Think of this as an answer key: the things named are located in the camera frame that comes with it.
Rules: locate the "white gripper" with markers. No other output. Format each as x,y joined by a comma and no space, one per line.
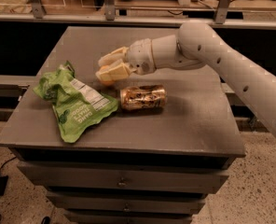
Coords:
139,56

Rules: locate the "orange fruit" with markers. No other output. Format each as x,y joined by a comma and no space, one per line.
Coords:
106,83

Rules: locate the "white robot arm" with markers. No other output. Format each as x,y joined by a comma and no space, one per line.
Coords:
194,45

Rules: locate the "green rice chip bag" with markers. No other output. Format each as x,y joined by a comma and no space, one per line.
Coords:
76,105

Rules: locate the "crushed gold soda can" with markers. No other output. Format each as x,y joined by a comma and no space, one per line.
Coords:
143,97

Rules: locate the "grey drawer cabinet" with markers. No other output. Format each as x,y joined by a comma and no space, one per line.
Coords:
171,158

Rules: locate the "top drawer knob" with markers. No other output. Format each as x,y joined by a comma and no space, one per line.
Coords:
122,183

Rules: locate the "drawer knob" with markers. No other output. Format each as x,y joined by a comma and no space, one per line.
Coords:
126,208
122,183

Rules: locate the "metal railing frame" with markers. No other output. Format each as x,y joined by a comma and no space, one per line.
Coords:
250,14

